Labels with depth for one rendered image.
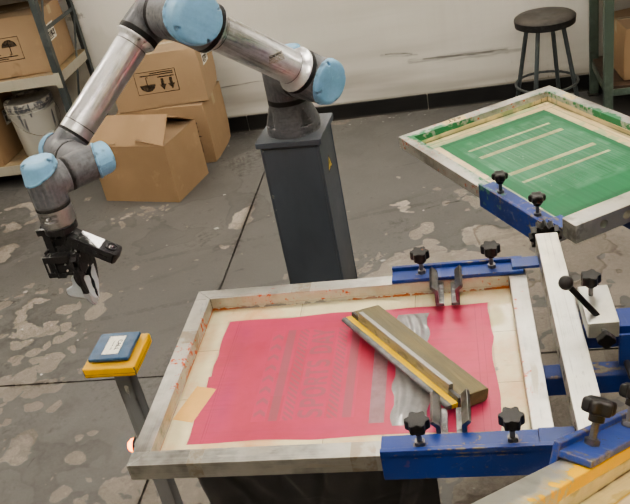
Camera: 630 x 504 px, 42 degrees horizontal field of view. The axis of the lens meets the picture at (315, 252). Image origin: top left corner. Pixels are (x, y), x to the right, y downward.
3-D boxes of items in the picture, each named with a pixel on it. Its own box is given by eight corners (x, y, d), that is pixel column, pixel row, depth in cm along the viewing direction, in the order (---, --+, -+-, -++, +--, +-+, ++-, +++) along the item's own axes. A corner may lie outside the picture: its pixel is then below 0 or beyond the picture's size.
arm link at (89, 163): (89, 132, 184) (44, 151, 179) (112, 142, 176) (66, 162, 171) (99, 164, 188) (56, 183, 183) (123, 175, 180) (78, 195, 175)
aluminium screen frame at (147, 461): (131, 480, 157) (126, 466, 155) (202, 303, 206) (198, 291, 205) (558, 464, 142) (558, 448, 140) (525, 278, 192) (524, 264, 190)
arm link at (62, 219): (75, 196, 178) (61, 214, 171) (82, 214, 181) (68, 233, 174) (44, 199, 180) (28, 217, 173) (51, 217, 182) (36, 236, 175)
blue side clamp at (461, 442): (384, 480, 148) (379, 452, 144) (385, 459, 152) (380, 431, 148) (557, 474, 142) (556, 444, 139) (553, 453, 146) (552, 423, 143)
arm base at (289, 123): (275, 119, 238) (268, 86, 233) (325, 115, 234) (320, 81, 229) (261, 141, 225) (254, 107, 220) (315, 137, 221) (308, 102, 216)
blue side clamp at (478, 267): (394, 302, 195) (391, 277, 191) (395, 290, 199) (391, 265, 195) (525, 292, 189) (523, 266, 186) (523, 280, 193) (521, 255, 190)
